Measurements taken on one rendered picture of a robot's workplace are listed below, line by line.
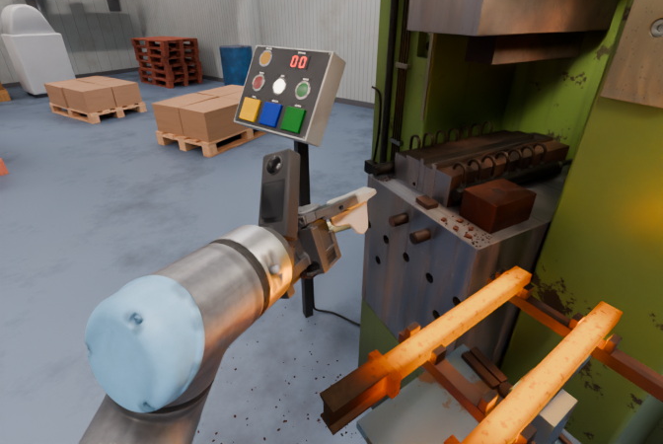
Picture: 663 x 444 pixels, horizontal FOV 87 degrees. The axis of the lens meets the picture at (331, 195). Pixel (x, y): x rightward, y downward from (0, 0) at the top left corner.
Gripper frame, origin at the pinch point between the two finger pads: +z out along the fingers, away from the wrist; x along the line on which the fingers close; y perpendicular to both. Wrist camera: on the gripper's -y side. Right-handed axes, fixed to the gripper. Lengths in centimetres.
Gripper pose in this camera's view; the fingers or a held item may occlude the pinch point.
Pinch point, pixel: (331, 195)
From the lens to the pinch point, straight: 56.5
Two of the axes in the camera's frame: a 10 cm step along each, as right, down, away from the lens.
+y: 2.9, 9.5, 1.5
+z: 4.3, -2.7, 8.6
